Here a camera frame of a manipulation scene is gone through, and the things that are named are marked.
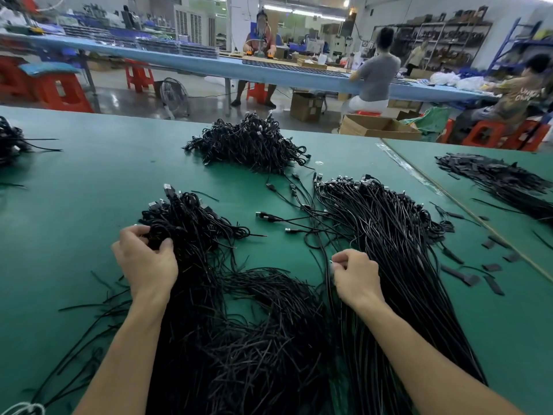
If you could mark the small cardboard box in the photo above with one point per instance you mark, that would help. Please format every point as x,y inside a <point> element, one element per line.
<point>308,106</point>

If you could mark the green bag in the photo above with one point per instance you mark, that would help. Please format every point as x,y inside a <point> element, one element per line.
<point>430,122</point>

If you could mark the person's left hand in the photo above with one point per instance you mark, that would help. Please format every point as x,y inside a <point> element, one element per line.
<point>147,268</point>

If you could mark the long blue workbench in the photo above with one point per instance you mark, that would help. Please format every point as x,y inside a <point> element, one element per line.
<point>233,66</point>

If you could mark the pile of white bags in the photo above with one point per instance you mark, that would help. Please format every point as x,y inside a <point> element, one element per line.
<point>456,80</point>

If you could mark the metal storage shelf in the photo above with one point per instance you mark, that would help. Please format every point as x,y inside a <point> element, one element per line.
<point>449,37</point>

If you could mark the person's left forearm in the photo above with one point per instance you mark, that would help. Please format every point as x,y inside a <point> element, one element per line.
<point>121,363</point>

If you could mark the blue metal rack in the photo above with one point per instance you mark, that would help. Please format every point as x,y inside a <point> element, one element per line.
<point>523,43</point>

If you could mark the scattered dark tie pieces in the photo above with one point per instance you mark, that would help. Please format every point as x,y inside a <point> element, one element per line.
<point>492,285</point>

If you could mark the person's right hand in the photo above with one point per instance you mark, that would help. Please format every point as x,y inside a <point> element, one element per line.
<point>359,281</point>

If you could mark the open cardboard box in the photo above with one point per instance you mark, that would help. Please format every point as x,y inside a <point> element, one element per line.
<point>380,127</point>

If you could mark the red stool with blue seat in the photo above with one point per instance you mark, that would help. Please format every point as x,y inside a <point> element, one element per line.
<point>59,89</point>

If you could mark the white pillar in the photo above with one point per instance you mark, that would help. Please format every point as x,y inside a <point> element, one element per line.
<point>244,21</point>

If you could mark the person's right forearm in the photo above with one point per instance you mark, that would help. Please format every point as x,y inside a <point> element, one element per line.
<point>432,367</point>

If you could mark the grey floor fan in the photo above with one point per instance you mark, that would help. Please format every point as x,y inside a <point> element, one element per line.
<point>173,97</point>

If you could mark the red plastic stool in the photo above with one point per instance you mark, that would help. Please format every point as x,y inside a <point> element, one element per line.
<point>486,134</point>
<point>258,92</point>
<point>13,77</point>
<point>140,76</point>

